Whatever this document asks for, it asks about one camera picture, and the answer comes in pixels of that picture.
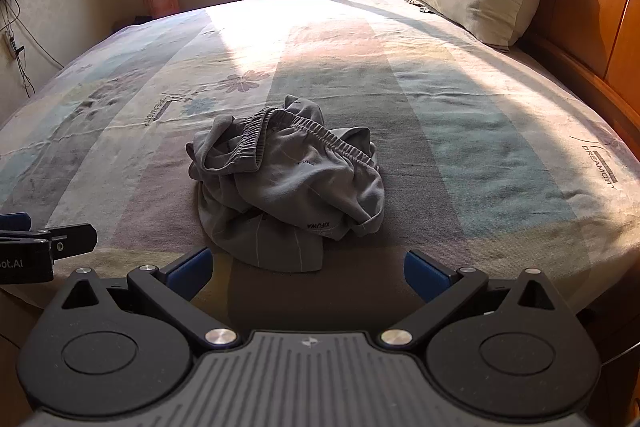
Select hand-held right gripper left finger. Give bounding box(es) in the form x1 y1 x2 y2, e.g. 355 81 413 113
60 247 243 353

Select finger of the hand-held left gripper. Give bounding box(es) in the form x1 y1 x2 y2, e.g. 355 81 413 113
0 213 32 234
0 223 98 265

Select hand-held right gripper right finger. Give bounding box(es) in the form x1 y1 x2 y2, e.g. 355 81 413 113
376 249 568 353

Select grey pants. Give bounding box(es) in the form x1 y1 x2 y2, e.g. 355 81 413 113
186 94 386 274

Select black wall cables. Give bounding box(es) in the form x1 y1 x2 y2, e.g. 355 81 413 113
0 0 66 98

